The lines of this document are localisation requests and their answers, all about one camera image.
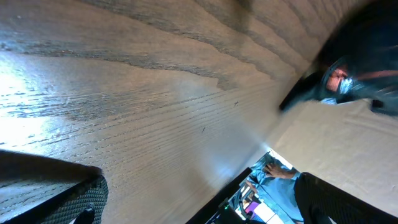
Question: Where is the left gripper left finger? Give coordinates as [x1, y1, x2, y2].
[1, 150, 109, 224]

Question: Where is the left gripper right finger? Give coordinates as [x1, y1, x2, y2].
[294, 172, 397, 224]

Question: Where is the black patterned sports jersey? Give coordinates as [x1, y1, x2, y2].
[279, 0, 397, 116]

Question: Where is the person in blue shirt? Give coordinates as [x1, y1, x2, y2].
[246, 153, 303, 223]

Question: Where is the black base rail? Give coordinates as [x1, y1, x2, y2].
[186, 167, 252, 224]

